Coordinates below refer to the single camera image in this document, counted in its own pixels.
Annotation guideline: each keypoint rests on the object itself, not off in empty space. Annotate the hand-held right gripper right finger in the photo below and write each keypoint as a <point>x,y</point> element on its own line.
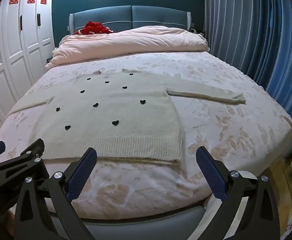
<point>210,173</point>

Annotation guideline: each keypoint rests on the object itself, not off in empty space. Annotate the red knitted clothing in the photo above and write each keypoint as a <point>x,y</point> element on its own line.
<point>93,27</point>

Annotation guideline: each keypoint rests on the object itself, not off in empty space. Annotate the white sweater with black hearts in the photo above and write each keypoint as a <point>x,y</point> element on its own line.
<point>111,130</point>

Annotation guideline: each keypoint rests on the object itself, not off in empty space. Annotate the white wardrobe doors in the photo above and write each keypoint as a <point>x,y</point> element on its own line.
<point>11,55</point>

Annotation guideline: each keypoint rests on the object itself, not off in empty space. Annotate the blue curtain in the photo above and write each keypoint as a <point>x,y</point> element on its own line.
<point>260,30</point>

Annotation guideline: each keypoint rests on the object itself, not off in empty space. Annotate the pink duvet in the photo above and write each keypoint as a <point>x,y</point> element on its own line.
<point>136,42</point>

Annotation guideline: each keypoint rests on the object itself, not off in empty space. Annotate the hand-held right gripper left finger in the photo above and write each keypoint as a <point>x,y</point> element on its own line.
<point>82,176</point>

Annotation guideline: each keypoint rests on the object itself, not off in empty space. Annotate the blue upholstered bed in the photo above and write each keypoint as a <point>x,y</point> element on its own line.
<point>148,15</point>

